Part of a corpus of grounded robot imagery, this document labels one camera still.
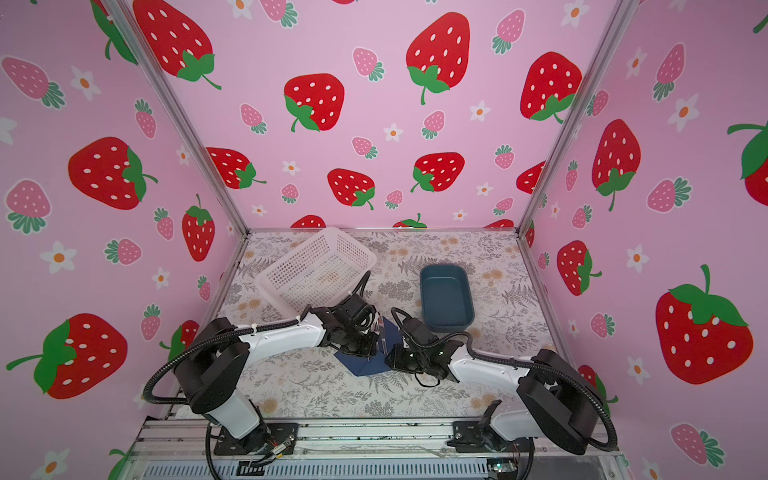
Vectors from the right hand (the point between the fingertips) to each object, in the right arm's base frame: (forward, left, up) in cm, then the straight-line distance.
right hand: (383, 361), depth 83 cm
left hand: (+3, +1, -1) cm, 3 cm away
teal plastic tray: (+24, -18, -4) cm, 30 cm away
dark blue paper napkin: (0, +2, -2) cm, 3 cm away
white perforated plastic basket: (+31, +29, -3) cm, 42 cm away
